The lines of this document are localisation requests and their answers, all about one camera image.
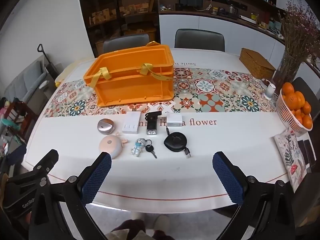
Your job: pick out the woven wicker tissue box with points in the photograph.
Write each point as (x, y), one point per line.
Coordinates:
(257, 65)

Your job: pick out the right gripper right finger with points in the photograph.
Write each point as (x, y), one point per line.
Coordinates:
(265, 205)

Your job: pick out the dark wooden shelf cabinet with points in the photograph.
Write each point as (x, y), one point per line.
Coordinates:
(106, 19)

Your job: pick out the left grey dining chair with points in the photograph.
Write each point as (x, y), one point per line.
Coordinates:
(125, 42)

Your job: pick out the pink round doll toy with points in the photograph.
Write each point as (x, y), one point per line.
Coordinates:
(113, 145)

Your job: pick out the grey dining chair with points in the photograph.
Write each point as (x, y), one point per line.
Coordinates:
(125, 42)
(199, 39)

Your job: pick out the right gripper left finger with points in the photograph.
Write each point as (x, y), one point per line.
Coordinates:
(78, 191)

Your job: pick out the cream yellow stool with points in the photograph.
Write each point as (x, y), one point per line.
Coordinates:
(61, 77)

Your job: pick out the orange plastic storage crate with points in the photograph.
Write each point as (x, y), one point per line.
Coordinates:
(134, 75)

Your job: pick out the patterned tile table runner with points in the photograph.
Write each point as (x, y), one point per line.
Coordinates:
(196, 90)

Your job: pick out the white power adapter cube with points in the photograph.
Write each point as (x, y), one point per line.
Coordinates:
(174, 120)

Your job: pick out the right grey dining chair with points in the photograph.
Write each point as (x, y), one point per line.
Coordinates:
(199, 39)

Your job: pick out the white small cup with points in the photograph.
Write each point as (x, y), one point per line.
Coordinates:
(269, 91)

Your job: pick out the astronaut keychain with keys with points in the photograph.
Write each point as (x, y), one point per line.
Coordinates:
(143, 144)

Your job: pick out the white basket of oranges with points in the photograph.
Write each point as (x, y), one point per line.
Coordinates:
(294, 107)

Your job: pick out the grey sofa armchair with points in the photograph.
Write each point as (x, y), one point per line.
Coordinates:
(25, 86)

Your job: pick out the silver oval case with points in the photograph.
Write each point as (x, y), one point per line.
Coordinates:
(105, 126)

